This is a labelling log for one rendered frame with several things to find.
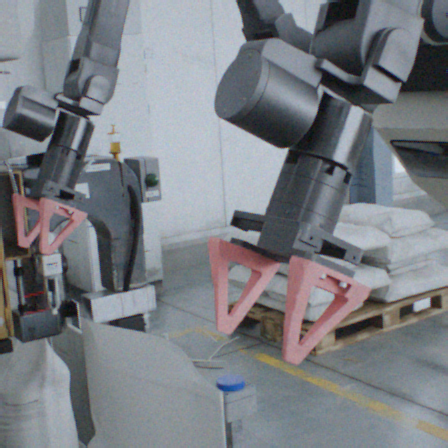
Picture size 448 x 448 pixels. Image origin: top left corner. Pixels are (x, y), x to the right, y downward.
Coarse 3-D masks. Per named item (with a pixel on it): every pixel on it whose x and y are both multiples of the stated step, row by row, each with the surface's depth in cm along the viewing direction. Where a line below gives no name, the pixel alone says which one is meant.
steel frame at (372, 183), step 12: (372, 132) 704; (372, 144) 707; (384, 144) 698; (372, 156) 709; (384, 156) 700; (360, 168) 725; (372, 168) 712; (384, 168) 701; (360, 180) 728; (372, 180) 714; (384, 180) 703; (360, 192) 731; (372, 192) 717; (384, 192) 705; (384, 204) 707
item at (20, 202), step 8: (16, 200) 114; (24, 200) 114; (32, 200) 115; (64, 200) 112; (16, 208) 114; (32, 208) 115; (16, 216) 114; (32, 232) 115; (24, 240) 115; (32, 240) 115
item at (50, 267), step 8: (48, 240) 139; (40, 256) 139; (48, 256) 139; (56, 256) 140; (40, 264) 139; (48, 264) 139; (56, 264) 140; (40, 272) 140; (48, 272) 139; (56, 272) 140; (40, 280) 143; (56, 312) 142
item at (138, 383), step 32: (96, 352) 131; (128, 352) 136; (160, 352) 131; (96, 384) 141; (128, 384) 119; (160, 384) 114; (192, 384) 110; (96, 416) 145; (128, 416) 120; (160, 416) 115; (192, 416) 111
